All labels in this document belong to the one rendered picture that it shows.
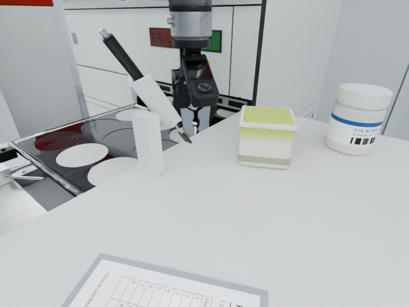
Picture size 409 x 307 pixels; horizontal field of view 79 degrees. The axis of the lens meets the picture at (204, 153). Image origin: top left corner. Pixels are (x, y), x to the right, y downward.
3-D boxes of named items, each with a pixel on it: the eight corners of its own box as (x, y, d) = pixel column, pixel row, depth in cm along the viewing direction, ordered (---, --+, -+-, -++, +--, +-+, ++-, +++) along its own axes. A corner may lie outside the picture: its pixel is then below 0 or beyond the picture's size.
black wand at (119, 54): (101, 34, 22) (109, 24, 23) (92, 33, 23) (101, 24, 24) (190, 146, 38) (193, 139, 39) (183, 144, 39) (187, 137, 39)
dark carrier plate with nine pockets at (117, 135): (137, 106, 81) (136, 104, 80) (224, 133, 62) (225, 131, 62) (17, 144, 57) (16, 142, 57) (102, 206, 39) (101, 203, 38)
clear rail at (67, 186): (14, 144, 58) (12, 139, 57) (108, 214, 38) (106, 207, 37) (7, 147, 57) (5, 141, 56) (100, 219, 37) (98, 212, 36)
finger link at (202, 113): (203, 134, 60) (203, 96, 55) (210, 144, 55) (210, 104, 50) (190, 135, 59) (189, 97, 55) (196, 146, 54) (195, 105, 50)
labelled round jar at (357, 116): (330, 133, 45) (344, 80, 41) (374, 144, 42) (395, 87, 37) (318, 147, 40) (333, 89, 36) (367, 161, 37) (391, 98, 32)
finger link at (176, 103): (195, 122, 53) (194, 81, 49) (196, 125, 52) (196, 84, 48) (173, 125, 52) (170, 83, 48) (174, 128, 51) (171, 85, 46)
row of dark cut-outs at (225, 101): (134, 84, 85) (132, 77, 83) (247, 111, 61) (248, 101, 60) (132, 84, 84) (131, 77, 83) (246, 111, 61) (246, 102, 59)
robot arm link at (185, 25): (217, 11, 41) (168, 11, 40) (216, 41, 44) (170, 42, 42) (206, 12, 48) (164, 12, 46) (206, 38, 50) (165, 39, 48)
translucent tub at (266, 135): (239, 143, 42) (242, 104, 38) (285, 147, 41) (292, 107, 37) (235, 167, 35) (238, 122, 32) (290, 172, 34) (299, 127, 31)
